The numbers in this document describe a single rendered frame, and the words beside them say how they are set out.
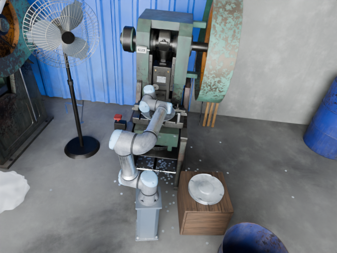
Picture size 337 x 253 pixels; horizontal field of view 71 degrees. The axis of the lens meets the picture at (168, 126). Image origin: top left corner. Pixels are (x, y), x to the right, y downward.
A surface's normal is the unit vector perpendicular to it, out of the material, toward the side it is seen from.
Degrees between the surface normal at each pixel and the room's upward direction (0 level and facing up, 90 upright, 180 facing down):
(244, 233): 88
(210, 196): 0
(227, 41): 68
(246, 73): 90
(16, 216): 0
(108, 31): 90
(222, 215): 90
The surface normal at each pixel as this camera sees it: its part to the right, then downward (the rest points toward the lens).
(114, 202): 0.08, -0.80
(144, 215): 0.10, 0.61
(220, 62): -0.07, 0.48
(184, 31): 0.00, -0.14
